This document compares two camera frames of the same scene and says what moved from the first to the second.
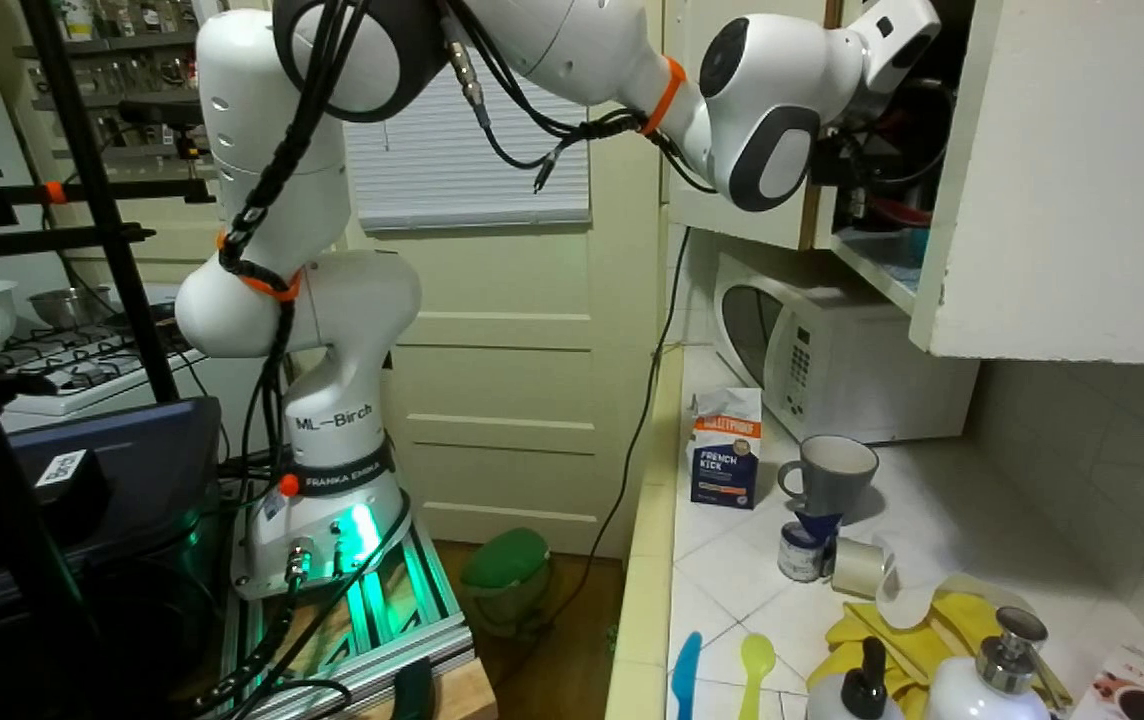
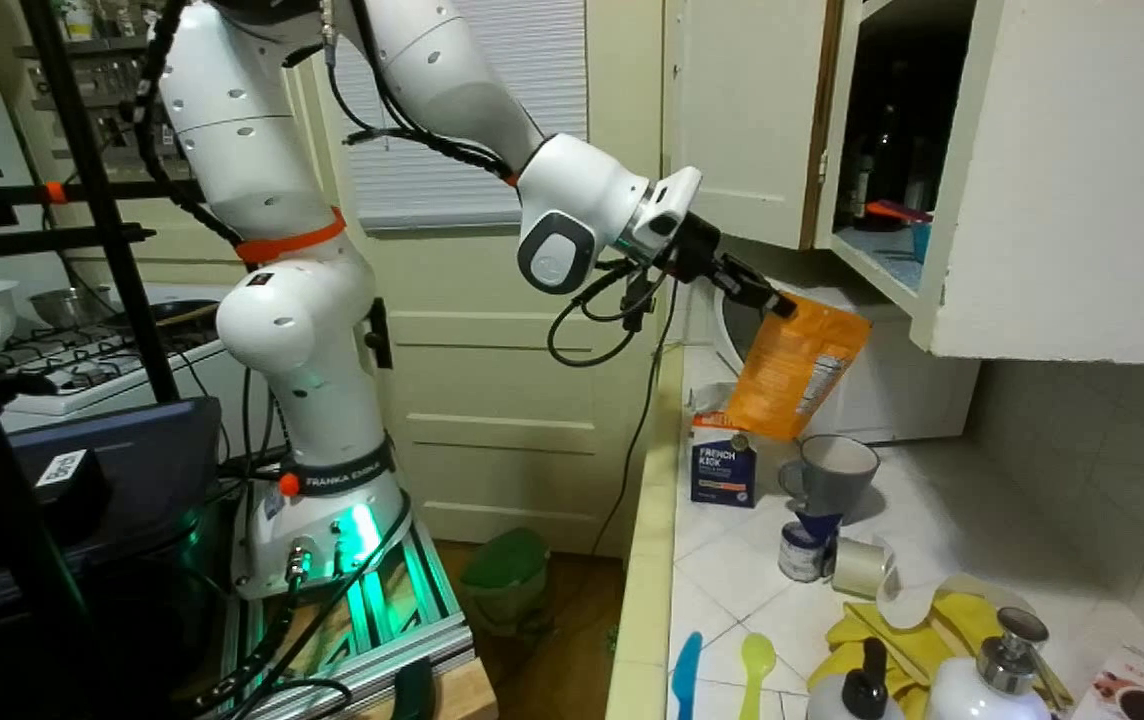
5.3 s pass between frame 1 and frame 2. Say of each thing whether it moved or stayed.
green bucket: stayed
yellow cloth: stayed
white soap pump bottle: stayed
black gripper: moved
